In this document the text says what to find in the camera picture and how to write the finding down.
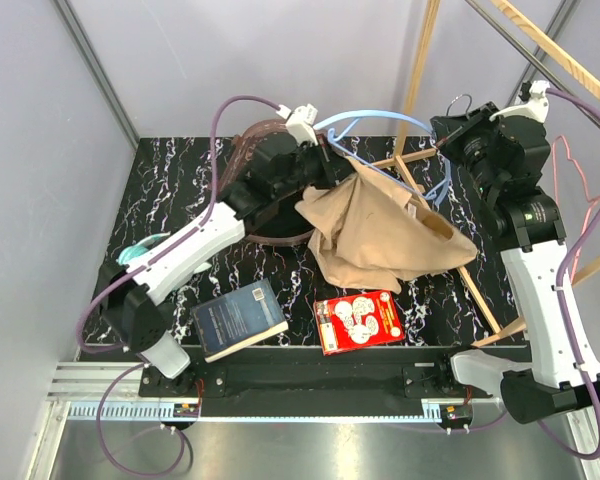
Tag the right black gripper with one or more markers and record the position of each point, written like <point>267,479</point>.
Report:
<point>444,126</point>

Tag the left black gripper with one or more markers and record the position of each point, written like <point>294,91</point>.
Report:
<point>334,166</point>

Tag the blue hanger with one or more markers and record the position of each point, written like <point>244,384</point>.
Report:
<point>372,132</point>

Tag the beige t shirt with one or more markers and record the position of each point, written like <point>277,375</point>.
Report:
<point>371,233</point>

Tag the pink wire hanger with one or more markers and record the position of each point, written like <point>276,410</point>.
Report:
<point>575,176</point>

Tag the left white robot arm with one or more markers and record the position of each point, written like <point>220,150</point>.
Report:
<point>130,295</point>

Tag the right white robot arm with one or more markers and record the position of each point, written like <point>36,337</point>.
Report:
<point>504,156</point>

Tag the red printed package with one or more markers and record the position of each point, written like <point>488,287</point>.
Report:
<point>358,321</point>

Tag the dark blue book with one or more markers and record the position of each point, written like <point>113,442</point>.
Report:
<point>239,319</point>

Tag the teal headphones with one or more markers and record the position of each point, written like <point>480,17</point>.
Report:
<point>140,248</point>

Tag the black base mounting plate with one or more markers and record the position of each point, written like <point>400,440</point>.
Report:
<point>281,383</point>

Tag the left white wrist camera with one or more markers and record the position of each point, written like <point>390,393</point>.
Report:
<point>300,123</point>

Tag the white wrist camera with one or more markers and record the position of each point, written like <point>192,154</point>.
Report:
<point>300,123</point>
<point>533,104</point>

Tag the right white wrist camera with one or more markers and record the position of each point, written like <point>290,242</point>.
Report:
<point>533,104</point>

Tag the metal hanging rail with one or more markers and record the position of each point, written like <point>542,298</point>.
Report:
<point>544,41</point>

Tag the wooden clothes rack frame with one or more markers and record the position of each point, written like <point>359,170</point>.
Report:
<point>426,33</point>

